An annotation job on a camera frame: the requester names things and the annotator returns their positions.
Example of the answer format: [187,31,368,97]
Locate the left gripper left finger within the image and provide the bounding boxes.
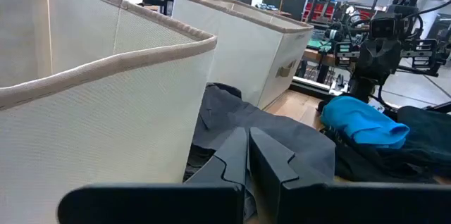
[57,126,248,224]

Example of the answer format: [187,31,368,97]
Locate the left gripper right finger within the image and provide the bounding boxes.
[248,126,451,224]

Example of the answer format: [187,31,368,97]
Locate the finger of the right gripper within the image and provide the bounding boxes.
[348,75,364,104]
[362,77,376,104]

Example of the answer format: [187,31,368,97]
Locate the bright blue cloth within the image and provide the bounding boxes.
[319,95,411,149]

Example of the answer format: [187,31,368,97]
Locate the dark grey shirt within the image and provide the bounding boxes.
[183,82,336,223]

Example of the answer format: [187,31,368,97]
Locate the black garment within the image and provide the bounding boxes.
[321,125,438,184]

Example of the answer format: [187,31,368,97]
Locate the wooden workbench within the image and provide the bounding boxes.
[302,39,353,68]

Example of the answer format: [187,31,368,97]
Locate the red storage bins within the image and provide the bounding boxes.
[304,0,335,23]

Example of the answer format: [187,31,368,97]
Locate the black cabinet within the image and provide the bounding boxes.
[262,0,309,16]

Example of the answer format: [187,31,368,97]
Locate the beige fabric storage bin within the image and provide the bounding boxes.
[0,0,218,224]
[171,0,314,111]

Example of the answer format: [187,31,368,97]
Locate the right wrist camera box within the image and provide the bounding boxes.
[369,13,400,40]

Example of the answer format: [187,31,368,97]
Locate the black aluminium table frame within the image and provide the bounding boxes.
[290,75,350,99]

